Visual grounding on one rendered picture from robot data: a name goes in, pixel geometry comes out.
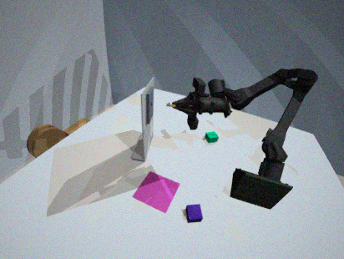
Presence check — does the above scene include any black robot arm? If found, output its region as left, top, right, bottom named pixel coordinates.
left=200, top=69, right=318, bottom=183

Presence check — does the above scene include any magenta flat square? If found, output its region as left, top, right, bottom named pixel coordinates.
left=132, top=171, right=180, bottom=213

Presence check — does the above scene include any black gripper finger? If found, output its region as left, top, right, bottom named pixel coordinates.
left=172, top=92, right=195, bottom=106
left=172, top=105, right=193, bottom=118

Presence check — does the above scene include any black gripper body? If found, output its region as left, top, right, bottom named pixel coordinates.
left=187, top=78, right=217, bottom=130

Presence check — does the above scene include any small green block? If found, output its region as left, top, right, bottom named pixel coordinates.
left=205, top=132, right=219, bottom=144

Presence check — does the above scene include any purple block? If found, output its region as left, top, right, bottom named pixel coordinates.
left=186, top=204, right=203, bottom=223

